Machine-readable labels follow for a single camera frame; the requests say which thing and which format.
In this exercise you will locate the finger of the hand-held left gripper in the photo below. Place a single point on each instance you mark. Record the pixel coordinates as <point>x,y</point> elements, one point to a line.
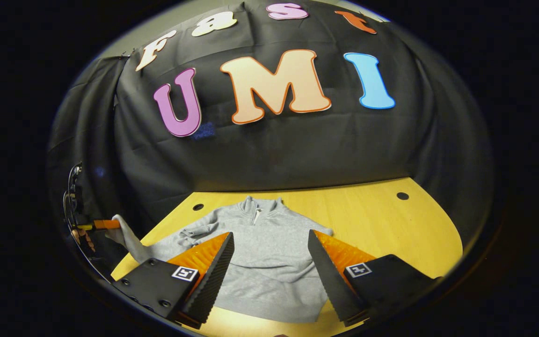
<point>105,224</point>

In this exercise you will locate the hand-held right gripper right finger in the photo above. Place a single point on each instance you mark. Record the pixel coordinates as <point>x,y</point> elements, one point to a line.
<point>330,276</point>

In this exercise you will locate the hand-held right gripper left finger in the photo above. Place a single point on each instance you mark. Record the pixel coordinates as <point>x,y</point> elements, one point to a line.
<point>213,276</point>

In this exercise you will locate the grey zip-neck sweatshirt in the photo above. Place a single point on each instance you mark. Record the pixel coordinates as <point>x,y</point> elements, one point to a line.
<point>269,262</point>

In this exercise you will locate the round black table grommet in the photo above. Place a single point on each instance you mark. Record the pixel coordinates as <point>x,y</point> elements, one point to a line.
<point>198,207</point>
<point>403,195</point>

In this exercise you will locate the black backdrop cloth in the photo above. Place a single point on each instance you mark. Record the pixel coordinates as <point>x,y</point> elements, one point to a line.
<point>288,145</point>

